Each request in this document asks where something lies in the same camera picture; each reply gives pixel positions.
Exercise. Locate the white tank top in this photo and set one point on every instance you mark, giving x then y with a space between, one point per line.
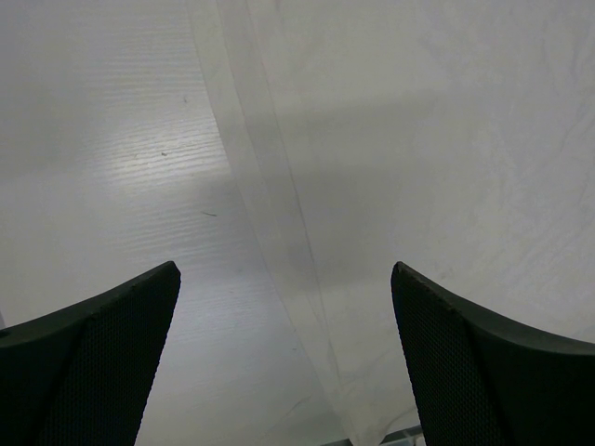
454 136

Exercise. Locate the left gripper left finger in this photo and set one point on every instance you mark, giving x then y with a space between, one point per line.
82 375

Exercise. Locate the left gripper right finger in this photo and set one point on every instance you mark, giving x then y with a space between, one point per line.
480 378

